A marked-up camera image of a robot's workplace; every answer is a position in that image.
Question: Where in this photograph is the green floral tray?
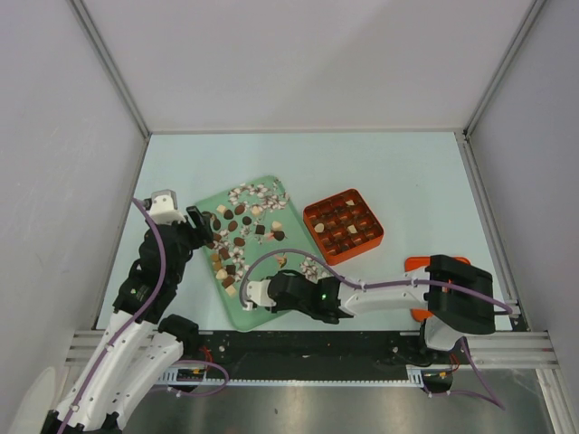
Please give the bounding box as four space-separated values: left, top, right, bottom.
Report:
195 175 329 332

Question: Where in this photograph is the orange chocolate box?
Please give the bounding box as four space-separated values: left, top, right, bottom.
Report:
302 188 384 266

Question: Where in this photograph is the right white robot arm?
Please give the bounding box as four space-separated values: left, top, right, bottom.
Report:
254 255 496 363

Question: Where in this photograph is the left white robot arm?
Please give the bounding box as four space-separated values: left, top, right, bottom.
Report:
42 196 214 433

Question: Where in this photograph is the white square chocolate low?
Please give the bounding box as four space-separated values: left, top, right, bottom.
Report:
225 285 237 297

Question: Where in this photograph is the brown square chocolate low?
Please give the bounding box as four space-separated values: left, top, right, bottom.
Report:
222 277 235 288

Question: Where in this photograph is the orange box lid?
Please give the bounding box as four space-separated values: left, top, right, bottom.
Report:
404 256 470 323

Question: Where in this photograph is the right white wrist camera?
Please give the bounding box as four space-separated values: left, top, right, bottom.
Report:
243 279 275 311

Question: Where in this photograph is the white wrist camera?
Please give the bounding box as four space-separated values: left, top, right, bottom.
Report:
243 279 275 311
146 190 185 225

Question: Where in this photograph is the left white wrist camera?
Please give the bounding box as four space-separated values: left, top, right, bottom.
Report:
146 190 185 225

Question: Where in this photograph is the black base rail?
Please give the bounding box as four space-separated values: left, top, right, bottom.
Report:
185 331 442 382

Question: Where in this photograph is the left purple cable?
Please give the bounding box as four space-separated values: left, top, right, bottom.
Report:
53 196 230 434

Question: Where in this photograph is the purple cable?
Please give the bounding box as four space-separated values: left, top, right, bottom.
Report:
238 248 515 412
53 196 230 434

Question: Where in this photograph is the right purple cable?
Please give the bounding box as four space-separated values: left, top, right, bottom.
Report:
238 248 515 412

